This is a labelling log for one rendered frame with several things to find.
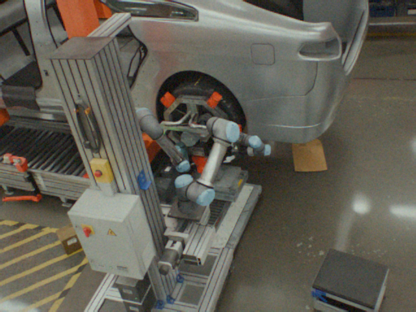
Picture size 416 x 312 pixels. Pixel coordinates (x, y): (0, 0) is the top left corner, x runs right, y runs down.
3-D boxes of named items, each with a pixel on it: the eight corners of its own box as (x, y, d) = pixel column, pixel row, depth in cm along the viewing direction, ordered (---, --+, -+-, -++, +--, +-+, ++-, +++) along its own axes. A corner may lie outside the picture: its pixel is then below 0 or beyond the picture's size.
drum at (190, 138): (208, 132, 370) (205, 117, 362) (197, 147, 355) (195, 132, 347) (192, 130, 376) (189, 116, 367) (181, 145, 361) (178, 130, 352)
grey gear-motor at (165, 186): (192, 186, 428) (186, 156, 408) (173, 216, 399) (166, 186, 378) (175, 183, 435) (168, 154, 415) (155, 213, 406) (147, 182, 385)
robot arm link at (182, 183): (186, 185, 298) (182, 169, 290) (201, 193, 290) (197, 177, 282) (173, 195, 292) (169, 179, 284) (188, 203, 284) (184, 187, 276)
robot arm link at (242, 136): (195, 128, 285) (235, 145, 324) (208, 132, 278) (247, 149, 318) (202, 110, 284) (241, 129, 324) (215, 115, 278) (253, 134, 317)
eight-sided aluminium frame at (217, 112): (233, 155, 374) (226, 97, 342) (231, 160, 370) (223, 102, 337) (174, 147, 395) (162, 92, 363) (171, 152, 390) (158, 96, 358)
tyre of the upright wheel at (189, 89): (190, 142, 420) (256, 138, 387) (179, 157, 403) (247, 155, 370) (164, 77, 386) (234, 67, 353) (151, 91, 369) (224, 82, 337)
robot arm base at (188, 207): (195, 214, 289) (193, 203, 283) (173, 212, 294) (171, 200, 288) (203, 199, 300) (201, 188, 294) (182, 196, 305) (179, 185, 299)
